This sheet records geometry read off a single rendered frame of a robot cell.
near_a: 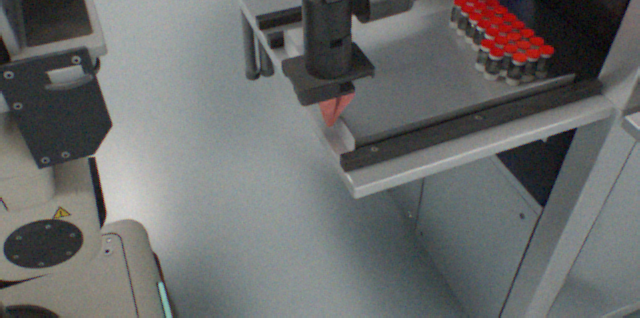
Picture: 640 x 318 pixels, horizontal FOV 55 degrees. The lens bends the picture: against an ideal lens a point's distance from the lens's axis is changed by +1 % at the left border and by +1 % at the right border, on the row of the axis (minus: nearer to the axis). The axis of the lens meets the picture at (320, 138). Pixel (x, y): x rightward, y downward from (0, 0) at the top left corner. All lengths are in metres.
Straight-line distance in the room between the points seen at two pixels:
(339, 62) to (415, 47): 0.28
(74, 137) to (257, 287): 1.00
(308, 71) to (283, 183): 1.22
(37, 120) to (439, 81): 0.54
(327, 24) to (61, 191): 0.45
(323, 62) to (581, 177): 0.50
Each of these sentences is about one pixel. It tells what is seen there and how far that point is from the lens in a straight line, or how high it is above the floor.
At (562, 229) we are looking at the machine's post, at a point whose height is 0.61.
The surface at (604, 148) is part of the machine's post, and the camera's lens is 0.99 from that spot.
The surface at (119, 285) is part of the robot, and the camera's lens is 1.45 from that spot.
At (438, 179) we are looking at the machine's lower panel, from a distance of 1.47.
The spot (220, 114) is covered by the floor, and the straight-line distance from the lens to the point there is 2.18.
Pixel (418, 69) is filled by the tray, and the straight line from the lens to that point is 0.93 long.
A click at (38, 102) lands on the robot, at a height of 0.99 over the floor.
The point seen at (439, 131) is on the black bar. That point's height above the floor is 0.90.
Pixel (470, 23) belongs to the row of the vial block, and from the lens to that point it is 0.98.
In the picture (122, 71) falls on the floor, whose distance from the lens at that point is 2.46.
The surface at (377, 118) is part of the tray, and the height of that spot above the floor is 0.88.
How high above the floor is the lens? 1.45
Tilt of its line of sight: 44 degrees down
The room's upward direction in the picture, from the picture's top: straight up
